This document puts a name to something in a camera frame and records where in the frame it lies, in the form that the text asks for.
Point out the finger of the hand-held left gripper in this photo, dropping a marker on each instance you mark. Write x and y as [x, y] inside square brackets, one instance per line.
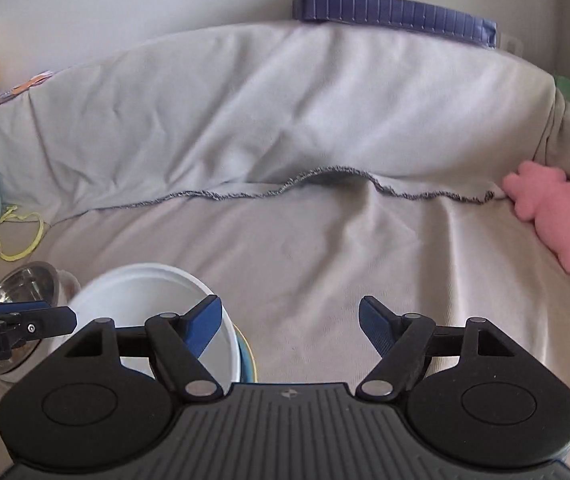
[40, 322]

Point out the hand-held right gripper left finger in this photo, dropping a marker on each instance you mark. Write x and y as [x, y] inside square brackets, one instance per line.
[205, 327]

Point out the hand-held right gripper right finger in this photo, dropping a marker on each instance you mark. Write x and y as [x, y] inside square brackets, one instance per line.
[376, 327]

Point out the stainless steel bowl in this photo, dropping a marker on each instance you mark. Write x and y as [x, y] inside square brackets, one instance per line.
[20, 285]

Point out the blue bowl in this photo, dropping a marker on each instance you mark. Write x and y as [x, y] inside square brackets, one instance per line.
[251, 362]

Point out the white bowl with orange label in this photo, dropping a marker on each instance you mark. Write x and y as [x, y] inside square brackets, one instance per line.
[140, 295]

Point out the pink plush toy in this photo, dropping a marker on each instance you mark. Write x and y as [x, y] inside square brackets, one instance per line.
[555, 210]

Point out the grey blanket with stitched edge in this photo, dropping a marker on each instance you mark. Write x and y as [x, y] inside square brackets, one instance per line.
[265, 110]

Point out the colourful booklet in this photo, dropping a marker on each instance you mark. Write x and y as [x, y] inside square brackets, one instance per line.
[15, 91]

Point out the blue striped box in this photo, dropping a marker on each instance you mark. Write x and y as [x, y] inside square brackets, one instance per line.
[395, 12]

